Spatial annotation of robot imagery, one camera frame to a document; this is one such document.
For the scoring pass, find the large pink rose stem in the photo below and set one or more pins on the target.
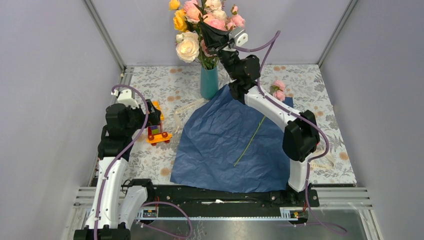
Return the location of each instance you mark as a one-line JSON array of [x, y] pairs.
[[216, 24]]

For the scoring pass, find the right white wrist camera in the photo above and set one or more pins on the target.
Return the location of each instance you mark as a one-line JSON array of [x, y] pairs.
[[238, 36]]

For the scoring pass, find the blue wrapping paper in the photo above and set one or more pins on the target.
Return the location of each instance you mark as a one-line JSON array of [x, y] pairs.
[[231, 147]]

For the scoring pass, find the pink flowers bunch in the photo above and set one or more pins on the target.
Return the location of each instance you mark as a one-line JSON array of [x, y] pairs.
[[267, 104]]

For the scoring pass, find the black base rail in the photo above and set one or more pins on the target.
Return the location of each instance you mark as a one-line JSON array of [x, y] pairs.
[[172, 201]]

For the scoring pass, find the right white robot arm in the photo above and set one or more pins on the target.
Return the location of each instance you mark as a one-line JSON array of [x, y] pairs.
[[301, 134]]

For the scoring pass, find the peach pink flower stem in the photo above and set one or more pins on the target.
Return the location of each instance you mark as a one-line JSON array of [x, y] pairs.
[[193, 16]]

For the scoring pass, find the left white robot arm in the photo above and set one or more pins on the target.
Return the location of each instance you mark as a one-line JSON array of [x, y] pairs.
[[107, 219]]

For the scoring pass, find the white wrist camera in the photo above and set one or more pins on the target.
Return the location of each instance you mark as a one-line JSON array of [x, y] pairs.
[[126, 97], [238, 36]]

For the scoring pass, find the flower bouquet in vase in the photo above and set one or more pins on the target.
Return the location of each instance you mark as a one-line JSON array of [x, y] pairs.
[[189, 45]]

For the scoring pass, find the pink rose flower stem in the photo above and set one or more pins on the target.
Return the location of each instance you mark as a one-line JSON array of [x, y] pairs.
[[235, 21]]

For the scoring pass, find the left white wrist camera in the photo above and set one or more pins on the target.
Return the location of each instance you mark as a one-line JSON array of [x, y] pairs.
[[126, 97]]

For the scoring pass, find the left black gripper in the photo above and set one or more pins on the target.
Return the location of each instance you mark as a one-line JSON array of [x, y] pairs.
[[153, 114]]

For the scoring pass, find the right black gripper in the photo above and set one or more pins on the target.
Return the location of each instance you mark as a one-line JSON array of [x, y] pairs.
[[215, 40]]

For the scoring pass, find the yellow red toy block car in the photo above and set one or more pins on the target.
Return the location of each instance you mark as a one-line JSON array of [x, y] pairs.
[[156, 133]]

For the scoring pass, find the teal ceramic vase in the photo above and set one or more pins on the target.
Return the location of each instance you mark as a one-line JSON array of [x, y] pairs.
[[209, 83]]

